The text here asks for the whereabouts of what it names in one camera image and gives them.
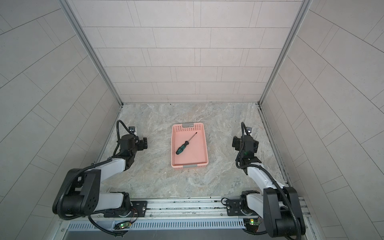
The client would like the green black screwdriver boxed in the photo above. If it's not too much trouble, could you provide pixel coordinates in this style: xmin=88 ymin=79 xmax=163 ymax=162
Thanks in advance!
xmin=176 ymin=132 xmax=197 ymax=155

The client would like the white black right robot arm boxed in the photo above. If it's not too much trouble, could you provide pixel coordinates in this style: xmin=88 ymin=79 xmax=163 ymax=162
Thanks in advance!
xmin=221 ymin=123 xmax=306 ymax=240

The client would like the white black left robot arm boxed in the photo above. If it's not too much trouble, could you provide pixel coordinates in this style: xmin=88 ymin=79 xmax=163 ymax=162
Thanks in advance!
xmin=52 ymin=120 xmax=148 ymax=220

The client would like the pink plastic bin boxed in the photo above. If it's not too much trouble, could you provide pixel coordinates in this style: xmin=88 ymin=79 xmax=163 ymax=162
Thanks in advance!
xmin=171 ymin=123 xmax=209 ymax=169

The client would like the right green circuit board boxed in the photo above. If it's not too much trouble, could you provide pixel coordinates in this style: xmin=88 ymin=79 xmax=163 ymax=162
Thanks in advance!
xmin=244 ymin=219 xmax=261 ymax=233

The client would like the green circuit board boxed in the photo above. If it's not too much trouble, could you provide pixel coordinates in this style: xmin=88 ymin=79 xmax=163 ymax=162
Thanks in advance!
xmin=244 ymin=219 xmax=261 ymax=233
xmin=114 ymin=221 xmax=132 ymax=230

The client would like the left green circuit board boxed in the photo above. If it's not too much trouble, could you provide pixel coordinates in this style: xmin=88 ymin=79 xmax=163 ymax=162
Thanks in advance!
xmin=114 ymin=221 xmax=132 ymax=230

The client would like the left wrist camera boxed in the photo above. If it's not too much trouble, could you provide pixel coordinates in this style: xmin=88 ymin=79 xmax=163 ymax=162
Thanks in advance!
xmin=128 ymin=126 xmax=136 ymax=135

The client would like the aluminium mounting rail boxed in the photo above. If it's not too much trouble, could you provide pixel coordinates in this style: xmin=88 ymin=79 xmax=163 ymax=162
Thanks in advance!
xmin=43 ymin=197 xmax=321 ymax=240

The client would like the aluminium corner post right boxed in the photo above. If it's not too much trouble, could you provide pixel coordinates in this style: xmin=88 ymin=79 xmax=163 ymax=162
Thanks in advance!
xmin=259 ymin=0 xmax=312 ymax=107

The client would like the aluminium corner post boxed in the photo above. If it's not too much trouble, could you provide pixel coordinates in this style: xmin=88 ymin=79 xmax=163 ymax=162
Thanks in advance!
xmin=259 ymin=0 xmax=312 ymax=107
xmin=58 ymin=0 xmax=124 ymax=107

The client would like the aluminium corner post left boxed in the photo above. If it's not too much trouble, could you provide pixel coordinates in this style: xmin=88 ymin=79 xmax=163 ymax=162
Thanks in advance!
xmin=58 ymin=0 xmax=124 ymax=107

